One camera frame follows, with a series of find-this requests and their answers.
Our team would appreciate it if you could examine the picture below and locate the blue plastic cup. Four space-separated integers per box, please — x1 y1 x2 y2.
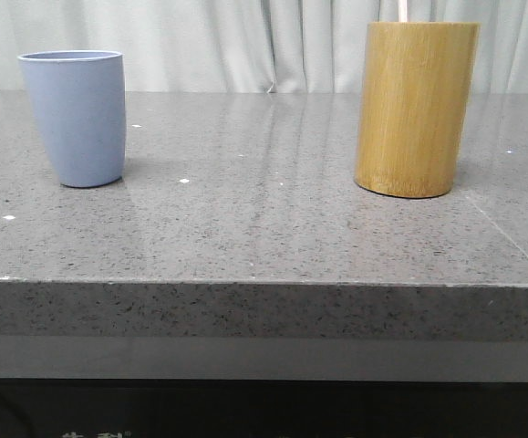
17 50 127 188

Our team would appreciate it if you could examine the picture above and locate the bamboo cylinder holder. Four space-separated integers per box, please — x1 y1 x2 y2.
354 22 480 199

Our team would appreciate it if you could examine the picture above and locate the pink chopstick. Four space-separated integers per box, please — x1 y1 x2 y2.
397 0 409 23

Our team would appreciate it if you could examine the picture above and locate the white curtain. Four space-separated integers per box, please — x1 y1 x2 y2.
0 1 528 93

